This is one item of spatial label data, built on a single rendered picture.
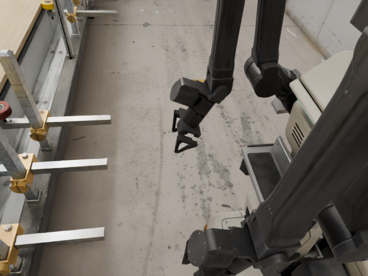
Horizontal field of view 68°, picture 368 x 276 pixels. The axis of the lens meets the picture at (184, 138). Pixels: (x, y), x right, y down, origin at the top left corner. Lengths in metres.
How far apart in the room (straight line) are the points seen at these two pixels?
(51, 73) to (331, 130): 1.77
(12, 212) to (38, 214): 0.17
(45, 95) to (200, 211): 1.19
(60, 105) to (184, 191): 0.98
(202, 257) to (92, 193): 1.57
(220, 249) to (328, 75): 0.40
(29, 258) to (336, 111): 1.00
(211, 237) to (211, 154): 1.72
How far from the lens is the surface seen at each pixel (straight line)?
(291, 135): 0.81
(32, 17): 1.92
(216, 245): 0.46
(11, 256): 0.99
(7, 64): 1.06
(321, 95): 0.61
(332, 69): 0.65
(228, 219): 1.57
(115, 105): 2.54
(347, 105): 0.28
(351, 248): 0.51
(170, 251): 1.76
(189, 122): 0.81
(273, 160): 0.84
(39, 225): 1.13
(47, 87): 1.81
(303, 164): 0.33
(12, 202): 1.32
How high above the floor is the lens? 1.65
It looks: 47 degrees down
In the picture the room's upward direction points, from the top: 6 degrees clockwise
